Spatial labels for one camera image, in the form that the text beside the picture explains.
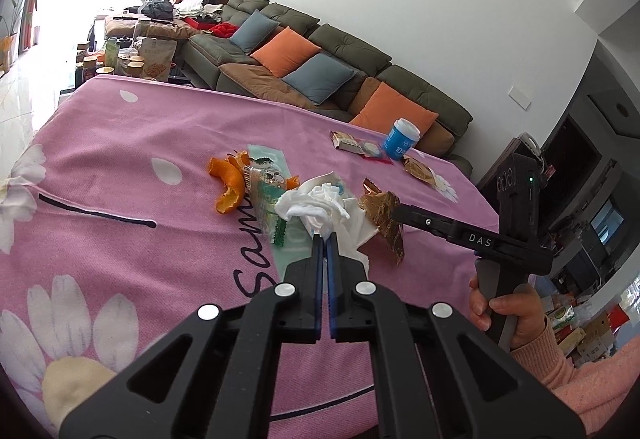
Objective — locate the large blue cushion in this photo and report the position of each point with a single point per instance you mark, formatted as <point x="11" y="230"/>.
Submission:
<point x="320" y="79"/>

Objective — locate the green clear plastic wrapper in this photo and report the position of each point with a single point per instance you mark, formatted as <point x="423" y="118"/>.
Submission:
<point x="265" y="199"/>

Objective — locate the pink flower printed blanket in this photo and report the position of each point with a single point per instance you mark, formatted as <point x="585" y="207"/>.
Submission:
<point x="150" y="144"/>

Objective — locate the group of wooden lid jars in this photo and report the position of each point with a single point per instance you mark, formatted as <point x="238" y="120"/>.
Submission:
<point x="127" y="66"/>

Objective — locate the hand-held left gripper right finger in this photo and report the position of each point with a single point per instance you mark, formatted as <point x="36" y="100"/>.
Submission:
<point x="334" y="279"/>

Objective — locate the white wall switch plate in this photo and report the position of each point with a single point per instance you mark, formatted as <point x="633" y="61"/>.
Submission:
<point x="520" y="97"/>

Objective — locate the person's right hand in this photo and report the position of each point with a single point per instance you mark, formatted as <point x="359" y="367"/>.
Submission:
<point x="525" y="314"/>

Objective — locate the blue and white cup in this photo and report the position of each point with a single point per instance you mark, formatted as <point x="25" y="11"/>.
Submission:
<point x="400" y="139"/>

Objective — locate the pile of cardboard boxes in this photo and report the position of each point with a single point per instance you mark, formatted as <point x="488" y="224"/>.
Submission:
<point x="585" y="329"/>

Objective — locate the brown snack packet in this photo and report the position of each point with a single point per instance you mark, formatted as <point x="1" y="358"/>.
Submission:
<point x="347" y="141"/>

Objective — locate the grey green sofa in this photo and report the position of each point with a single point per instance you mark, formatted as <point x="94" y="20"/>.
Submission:
<point x="350" y="44"/>

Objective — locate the small blue cushion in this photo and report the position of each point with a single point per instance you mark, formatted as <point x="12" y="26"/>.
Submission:
<point x="255" y="31"/>

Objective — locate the black clothes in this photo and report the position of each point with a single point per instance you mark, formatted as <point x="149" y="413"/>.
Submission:
<point x="159" y="10"/>

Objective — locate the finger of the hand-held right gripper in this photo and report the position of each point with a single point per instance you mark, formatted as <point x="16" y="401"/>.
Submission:
<point x="425" y="221"/>

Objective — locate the clear packet with white disc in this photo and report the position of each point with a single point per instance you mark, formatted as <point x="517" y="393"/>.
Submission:
<point x="375" y="151"/>

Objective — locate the brown paper bag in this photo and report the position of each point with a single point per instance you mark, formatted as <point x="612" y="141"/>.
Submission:
<point x="156" y="59"/>

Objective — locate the white tissue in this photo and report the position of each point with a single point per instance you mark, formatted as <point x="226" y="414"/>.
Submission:
<point x="360" y="234"/>
<point x="310" y="206"/>

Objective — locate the red cloth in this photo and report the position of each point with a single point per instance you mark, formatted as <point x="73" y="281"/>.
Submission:
<point x="225" y="29"/>

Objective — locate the glass jar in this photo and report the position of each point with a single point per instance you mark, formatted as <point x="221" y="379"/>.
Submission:
<point x="142" y="28"/>

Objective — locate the gold snack packet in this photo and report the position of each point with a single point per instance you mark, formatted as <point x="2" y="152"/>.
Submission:
<point x="420" y="169"/>

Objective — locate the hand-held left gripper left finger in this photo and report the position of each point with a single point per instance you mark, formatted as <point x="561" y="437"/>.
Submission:
<point x="318" y="279"/>

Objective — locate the orange peel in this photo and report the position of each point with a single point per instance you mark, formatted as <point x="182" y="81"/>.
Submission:
<point x="232" y="179"/>

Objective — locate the person's right forearm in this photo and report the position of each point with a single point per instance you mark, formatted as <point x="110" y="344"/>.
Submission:
<point x="590" y="389"/>

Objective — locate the dark coffee table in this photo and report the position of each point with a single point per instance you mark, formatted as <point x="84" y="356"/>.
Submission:
<point x="180" y="79"/>

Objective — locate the gold foil wrapper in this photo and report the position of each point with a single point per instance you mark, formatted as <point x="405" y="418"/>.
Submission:
<point x="387" y="224"/>

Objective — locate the pile of white clothes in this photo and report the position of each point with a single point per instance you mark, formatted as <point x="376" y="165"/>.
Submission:
<point x="197" y="8"/>

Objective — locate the orange cushion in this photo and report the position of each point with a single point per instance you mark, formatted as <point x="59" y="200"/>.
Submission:
<point x="395" y="111"/>
<point x="285" y="51"/>

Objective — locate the dark display cabinet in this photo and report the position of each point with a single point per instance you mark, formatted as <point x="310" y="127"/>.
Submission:
<point x="590" y="154"/>

